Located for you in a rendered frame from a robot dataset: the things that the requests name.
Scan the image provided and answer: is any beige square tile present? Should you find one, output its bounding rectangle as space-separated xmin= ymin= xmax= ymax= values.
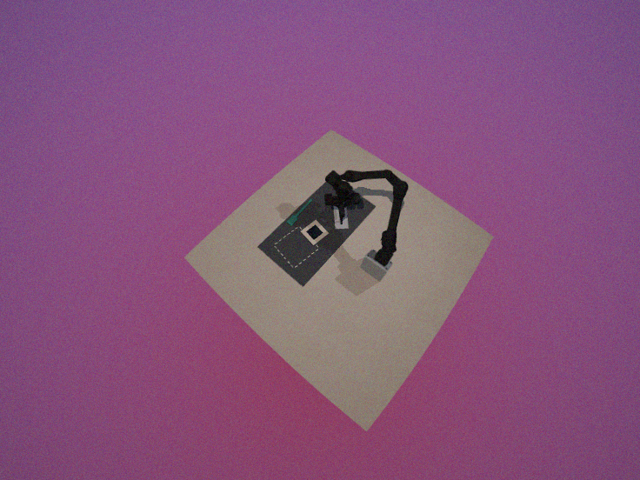
xmin=301 ymin=220 xmax=329 ymax=245

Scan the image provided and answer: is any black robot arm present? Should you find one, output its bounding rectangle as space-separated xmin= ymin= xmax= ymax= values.
xmin=325 ymin=170 xmax=408 ymax=266

